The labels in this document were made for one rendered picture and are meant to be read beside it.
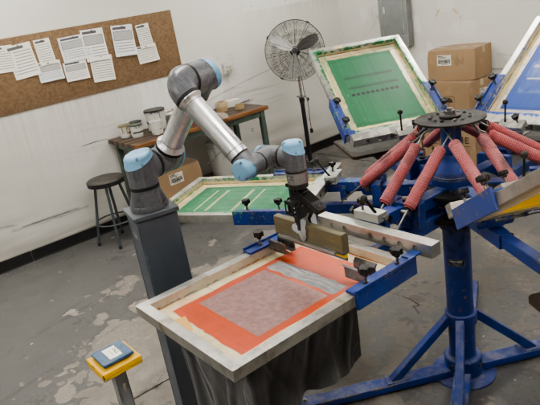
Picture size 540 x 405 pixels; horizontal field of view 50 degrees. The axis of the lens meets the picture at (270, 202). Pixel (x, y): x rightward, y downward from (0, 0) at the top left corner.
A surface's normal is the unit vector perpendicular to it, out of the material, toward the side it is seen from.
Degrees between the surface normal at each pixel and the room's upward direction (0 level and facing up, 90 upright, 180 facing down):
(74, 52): 88
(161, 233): 90
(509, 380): 0
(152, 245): 90
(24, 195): 90
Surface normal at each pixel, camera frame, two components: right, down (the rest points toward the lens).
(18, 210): 0.62, 0.17
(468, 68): -0.67, 0.35
